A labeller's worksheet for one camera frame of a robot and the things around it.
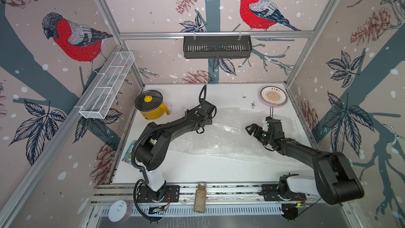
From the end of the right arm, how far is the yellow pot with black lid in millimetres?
545

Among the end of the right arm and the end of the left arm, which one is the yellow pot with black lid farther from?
the end of the right arm

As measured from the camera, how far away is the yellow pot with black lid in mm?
959

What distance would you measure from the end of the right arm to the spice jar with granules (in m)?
0.37

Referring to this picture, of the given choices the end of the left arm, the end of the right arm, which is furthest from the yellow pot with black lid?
the end of the right arm

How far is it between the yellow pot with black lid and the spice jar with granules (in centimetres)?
49

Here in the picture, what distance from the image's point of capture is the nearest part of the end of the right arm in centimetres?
71

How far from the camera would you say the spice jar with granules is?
674 millimetres
